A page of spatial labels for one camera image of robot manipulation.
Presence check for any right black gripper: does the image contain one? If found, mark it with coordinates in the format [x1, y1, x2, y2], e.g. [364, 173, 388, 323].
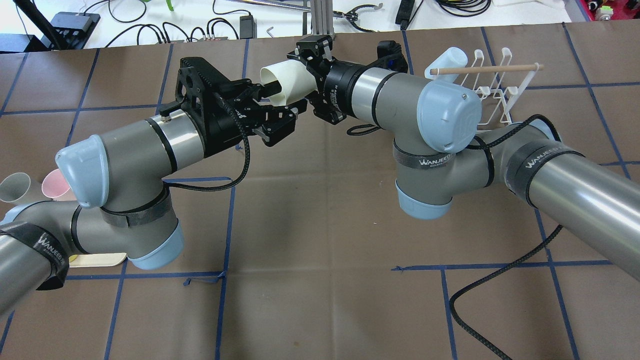
[287, 35, 366, 125]

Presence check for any pink plastic cup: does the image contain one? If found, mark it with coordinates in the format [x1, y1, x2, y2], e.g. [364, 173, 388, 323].
[41, 168, 76, 201]

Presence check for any red parts bin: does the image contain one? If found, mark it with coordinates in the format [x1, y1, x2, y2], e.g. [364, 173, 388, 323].
[580, 0, 640, 21]

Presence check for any aluminium frame post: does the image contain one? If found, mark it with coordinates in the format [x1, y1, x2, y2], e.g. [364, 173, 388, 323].
[310, 0, 335, 39]

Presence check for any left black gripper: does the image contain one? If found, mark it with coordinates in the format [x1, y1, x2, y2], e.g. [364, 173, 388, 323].
[158, 57, 298, 158]

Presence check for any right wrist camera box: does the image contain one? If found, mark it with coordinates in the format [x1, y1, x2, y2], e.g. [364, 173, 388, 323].
[376, 39, 409, 74]

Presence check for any white plastic cup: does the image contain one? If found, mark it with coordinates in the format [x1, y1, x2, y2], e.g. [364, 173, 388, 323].
[259, 59, 317, 107]

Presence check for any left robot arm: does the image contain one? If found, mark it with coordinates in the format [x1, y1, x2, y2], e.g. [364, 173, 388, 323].
[0, 57, 307, 316]

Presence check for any white wire cup rack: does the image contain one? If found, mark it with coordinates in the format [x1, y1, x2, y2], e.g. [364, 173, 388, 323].
[430, 47, 545, 132]

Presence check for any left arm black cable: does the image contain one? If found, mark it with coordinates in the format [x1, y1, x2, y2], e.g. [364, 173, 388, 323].
[162, 97, 251, 192]

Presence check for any black power adapter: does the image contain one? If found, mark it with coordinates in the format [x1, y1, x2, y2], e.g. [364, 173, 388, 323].
[394, 0, 415, 31]

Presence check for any grey plastic cup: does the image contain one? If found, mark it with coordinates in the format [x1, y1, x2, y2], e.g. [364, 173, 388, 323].
[0, 172, 49, 205]

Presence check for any black monitor stand base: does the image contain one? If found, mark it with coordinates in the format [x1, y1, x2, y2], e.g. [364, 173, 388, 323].
[0, 12, 101, 54]

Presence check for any cream plastic tray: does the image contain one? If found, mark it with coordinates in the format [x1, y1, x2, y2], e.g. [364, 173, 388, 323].
[70, 252, 127, 268]

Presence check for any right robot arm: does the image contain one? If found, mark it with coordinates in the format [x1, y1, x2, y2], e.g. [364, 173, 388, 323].
[273, 35, 640, 278]

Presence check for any coiled black cable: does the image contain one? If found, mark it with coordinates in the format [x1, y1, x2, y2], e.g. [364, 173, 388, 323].
[435, 0, 493, 17]

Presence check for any light blue plastic cup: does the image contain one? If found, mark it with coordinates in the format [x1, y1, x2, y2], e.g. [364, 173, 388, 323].
[423, 47, 468, 84]

